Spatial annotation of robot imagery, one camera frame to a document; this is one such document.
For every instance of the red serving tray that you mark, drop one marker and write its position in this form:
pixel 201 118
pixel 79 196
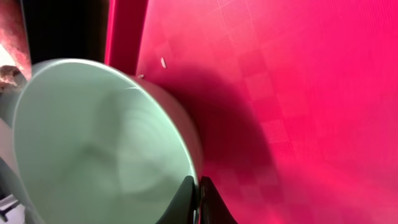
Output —
pixel 295 101

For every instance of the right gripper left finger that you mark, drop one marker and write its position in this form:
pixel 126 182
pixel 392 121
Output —
pixel 182 208

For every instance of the orange carrot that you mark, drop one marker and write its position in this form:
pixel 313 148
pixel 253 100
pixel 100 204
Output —
pixel 14 44

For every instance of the mint green bowl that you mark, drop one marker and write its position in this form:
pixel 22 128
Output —
pixel 95 146

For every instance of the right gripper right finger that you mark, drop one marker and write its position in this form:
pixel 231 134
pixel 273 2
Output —
pixel 213 210

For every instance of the brown food scrap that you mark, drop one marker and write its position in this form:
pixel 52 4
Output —
pixel 11 77

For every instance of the black plastic tray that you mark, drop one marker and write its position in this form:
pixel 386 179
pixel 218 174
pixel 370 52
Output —
pixel 65 28

